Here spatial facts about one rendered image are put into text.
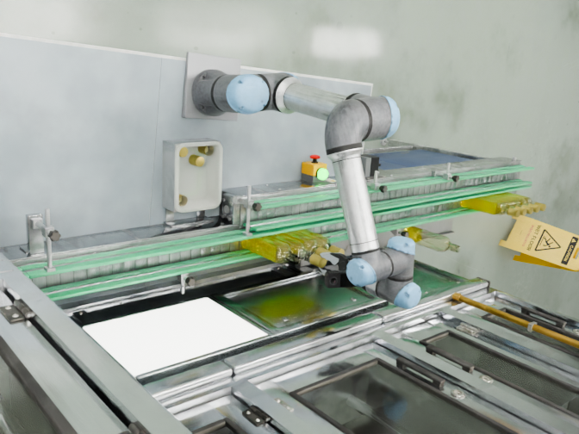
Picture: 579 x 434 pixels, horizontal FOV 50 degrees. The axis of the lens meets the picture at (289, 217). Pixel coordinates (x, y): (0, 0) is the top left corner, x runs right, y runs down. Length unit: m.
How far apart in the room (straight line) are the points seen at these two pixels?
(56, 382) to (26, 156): 1.08
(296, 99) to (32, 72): 0.74
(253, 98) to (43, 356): 1.17
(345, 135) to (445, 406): 0.71
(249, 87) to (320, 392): 0.90
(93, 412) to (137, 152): 1.29
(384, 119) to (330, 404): 0.74
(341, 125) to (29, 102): 0.85
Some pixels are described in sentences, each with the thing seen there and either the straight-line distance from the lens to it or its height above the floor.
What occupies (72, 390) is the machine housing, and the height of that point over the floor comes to 1.81.
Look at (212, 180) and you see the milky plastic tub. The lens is 2.08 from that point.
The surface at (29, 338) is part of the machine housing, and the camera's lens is 1.00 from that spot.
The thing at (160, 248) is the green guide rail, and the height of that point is 0.93.
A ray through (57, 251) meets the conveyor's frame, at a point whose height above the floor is 0.86.
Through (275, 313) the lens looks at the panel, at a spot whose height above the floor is 1.20.
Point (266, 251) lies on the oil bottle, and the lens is 2.01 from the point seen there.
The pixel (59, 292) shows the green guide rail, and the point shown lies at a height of 0.94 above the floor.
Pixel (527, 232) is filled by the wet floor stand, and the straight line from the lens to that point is 5.24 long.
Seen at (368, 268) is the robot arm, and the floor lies 1.52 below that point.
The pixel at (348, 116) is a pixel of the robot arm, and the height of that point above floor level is 1.39.
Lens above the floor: 2.51
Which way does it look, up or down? 47 degrees down
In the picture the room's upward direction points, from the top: 110 degrees clockwise
